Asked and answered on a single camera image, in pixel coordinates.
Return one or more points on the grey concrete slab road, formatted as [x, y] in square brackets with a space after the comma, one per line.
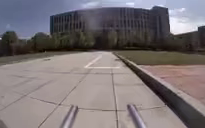
[100, 86]

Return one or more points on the large dark curved building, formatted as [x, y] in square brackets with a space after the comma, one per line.
[123, 23]

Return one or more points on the green lawn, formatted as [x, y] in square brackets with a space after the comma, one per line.
[163, 57]

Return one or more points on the robot's own part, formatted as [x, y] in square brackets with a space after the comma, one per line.
[136, 116]
[69, 117]

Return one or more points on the row of trees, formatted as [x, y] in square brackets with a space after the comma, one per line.
[40, 41]

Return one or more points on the dark-sided concrete kerb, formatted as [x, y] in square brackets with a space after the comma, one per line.
[163, 93]

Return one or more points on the red brick paving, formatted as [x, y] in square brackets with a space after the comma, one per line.
[186, 80]

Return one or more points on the grass strip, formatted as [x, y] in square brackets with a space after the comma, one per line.
[13, 59]

